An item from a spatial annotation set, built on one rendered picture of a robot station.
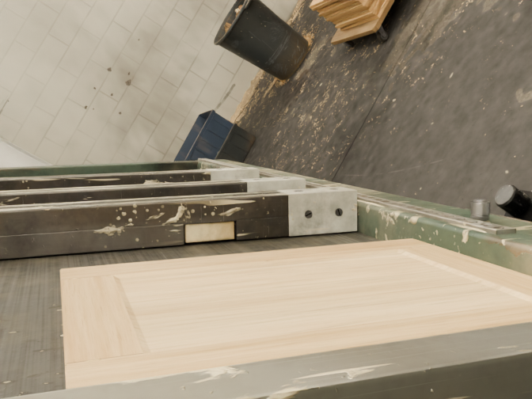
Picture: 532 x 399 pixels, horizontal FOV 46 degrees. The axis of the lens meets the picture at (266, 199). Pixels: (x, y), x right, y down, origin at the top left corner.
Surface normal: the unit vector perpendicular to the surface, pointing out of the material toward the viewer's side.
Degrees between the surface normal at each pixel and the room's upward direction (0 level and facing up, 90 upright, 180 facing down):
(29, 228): 90
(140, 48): 90
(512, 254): 32
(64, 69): 90
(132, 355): 58
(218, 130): 90
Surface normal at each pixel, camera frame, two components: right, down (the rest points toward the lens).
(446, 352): -0.02, -0.99
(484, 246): -0.95, 0.06
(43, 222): 0.32, 0.11
